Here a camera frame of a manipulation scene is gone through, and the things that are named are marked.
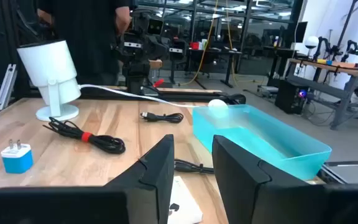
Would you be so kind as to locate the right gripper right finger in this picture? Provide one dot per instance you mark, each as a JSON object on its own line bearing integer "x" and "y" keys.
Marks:
{"x": 291, "y": 205}

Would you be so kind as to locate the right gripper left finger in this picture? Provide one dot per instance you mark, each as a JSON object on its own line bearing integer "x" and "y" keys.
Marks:
{"x": 73, "y": 205}

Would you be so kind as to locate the white box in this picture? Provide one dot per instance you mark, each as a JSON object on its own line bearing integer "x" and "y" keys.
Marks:
{"x": 182, "y": 199}

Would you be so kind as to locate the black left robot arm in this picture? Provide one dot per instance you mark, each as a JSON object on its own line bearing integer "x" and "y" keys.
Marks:
{"x": 141, "y": 46}

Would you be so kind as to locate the teal translucent plastic bin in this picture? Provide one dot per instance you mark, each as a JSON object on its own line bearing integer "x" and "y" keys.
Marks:
{"x": 259, "y": 137}

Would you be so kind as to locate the black computer tower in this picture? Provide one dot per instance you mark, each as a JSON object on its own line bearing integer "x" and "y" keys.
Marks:
{"x": 287, "y": 96}

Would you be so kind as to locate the white round puck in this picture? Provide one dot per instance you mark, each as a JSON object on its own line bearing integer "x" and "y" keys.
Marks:
{"x": 217, "y": 103}

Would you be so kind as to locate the aluminium extrusion bar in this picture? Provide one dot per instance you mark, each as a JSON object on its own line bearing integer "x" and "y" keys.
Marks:
{"x": 5, "y": 87}

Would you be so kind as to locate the white cylindrical device on stand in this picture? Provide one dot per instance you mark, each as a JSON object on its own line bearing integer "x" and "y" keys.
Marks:
{"x": 48, "y": 65}

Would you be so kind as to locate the wooden workbench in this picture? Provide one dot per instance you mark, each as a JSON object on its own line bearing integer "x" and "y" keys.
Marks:
{"x": 353, "y": 73}

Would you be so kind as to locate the small yellow block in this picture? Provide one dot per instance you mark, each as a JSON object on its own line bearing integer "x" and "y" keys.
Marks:
{"x": 321, "y": 61}

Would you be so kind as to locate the small red clip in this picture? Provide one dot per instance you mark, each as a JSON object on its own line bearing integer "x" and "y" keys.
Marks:
{"x": 158, "y": 83}

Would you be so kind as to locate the dark office desk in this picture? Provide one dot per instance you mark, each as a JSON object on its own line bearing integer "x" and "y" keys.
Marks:
{"x": 213, "y": 52}
{"x": 278, "y": 49}

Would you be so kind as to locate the white sphere lamp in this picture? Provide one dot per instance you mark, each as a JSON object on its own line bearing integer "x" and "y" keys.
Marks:
{"x": 311, "y": 42}

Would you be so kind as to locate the person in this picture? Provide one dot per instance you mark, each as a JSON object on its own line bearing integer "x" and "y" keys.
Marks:
{"x": 85, "y": 37}

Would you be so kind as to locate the dark computer monitor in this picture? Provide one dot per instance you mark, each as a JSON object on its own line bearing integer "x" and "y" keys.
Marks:
{"x": 301, "y": 31}

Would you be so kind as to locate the red container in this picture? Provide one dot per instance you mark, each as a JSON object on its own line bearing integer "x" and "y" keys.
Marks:
{"x": 194, "y": 45}

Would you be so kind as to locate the blue and white wall charger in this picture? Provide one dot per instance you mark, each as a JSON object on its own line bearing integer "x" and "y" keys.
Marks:
{"x": 17, "y": 161}

